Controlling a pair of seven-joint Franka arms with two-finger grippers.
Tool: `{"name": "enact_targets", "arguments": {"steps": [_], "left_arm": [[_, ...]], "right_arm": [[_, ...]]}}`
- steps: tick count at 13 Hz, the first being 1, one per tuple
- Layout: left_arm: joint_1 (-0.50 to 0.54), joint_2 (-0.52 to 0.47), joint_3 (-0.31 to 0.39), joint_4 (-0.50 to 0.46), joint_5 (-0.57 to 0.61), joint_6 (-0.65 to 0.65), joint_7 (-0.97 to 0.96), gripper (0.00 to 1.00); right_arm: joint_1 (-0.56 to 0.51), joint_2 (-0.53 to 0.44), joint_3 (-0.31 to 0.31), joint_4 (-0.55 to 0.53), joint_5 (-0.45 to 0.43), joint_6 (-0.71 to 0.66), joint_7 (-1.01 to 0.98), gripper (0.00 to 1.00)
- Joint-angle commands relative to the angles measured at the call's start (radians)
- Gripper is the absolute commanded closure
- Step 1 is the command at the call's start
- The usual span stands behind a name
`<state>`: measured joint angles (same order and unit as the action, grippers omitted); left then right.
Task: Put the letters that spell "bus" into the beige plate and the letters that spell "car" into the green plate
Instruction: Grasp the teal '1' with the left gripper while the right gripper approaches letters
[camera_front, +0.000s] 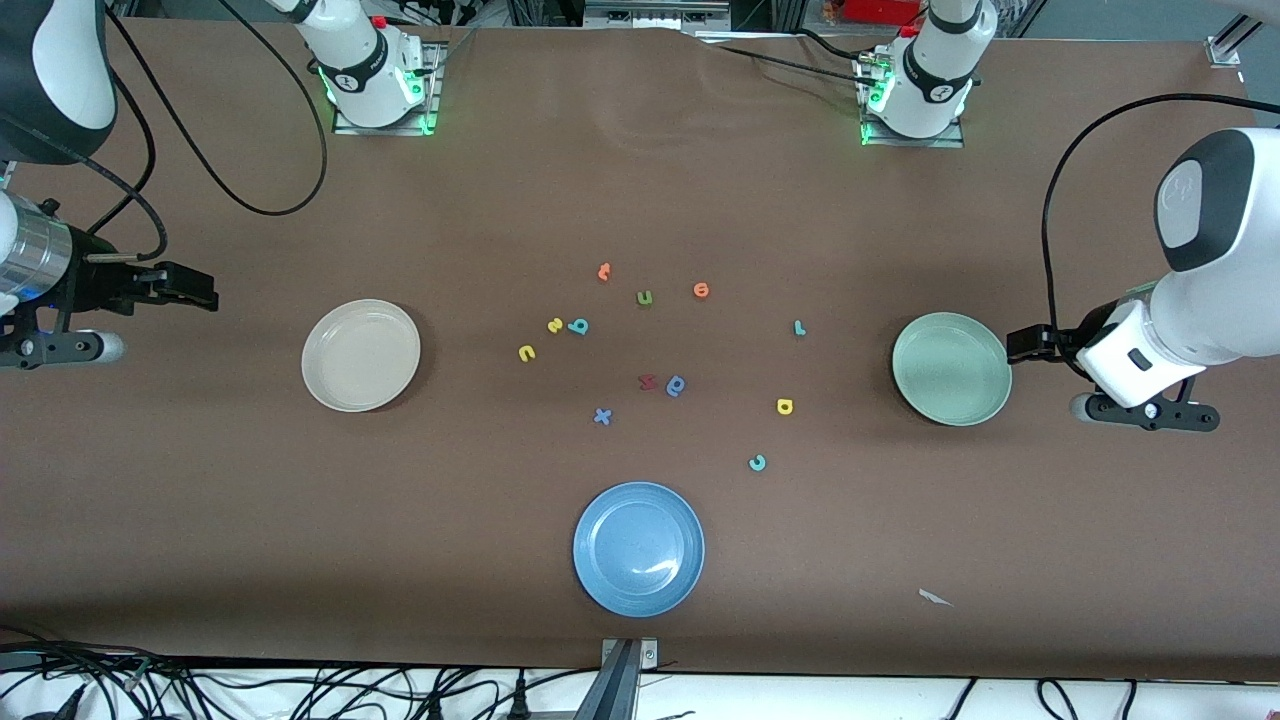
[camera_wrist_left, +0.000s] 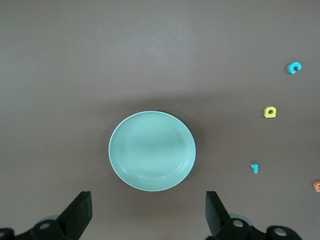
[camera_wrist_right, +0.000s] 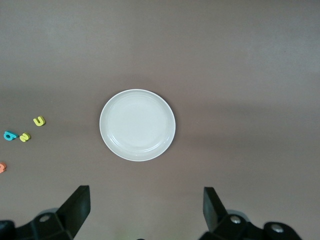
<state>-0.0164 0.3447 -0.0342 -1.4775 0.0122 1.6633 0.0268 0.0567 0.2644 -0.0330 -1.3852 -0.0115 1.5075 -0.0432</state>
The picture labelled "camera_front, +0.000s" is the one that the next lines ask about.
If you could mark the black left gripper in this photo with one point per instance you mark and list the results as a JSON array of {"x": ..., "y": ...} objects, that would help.
[{"x": 1062, "y": 343}]

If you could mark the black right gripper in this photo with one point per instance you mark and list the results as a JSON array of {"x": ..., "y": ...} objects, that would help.
[{"x": 97, "y": 284}]

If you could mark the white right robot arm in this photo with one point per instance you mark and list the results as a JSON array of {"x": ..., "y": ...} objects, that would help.
[{"x": 365, "y": 70}]

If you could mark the pale green ceramic plate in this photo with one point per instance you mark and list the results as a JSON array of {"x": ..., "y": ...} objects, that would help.
[{"x": 951, "y": 369}]

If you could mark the beige ceramic plate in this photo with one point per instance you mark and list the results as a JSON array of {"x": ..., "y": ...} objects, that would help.
[{"x": 361, "y": 355}]

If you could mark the white paper scrap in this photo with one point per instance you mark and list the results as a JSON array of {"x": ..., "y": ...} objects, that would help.
[{"x": 935, "y": 597}]

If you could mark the blue foam letter a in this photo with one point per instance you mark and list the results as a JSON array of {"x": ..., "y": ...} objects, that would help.
[{"x": 676, "y": 386}]

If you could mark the red box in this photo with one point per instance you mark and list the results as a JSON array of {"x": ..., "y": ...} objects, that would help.
[{"x": 880, "y": 10}]

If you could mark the blue foam letter x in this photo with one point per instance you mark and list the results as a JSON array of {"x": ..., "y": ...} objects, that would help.
[{"x": 602, "y": 416}]

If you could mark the blue ceramic plate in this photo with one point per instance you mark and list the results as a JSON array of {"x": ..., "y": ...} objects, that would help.
[{"x": 638, "y": 549}]

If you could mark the grey equipment panel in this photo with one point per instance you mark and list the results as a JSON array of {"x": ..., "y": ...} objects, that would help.
[{"x": 655, "y": 12}]

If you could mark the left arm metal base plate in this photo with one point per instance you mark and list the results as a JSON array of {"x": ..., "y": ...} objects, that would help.
[{"x": 905, "y": 142}]

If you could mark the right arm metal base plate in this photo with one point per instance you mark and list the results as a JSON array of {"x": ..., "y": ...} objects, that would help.
[{"x": 385, "y": 131}]

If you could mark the aluminium frame profile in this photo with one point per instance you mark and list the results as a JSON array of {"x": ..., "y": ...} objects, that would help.
[{"x": 1228, "y": 45}]

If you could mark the aluminium table bracket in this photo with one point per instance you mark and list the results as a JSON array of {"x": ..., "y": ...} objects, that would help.
[{"x": 620, "y": 680}]

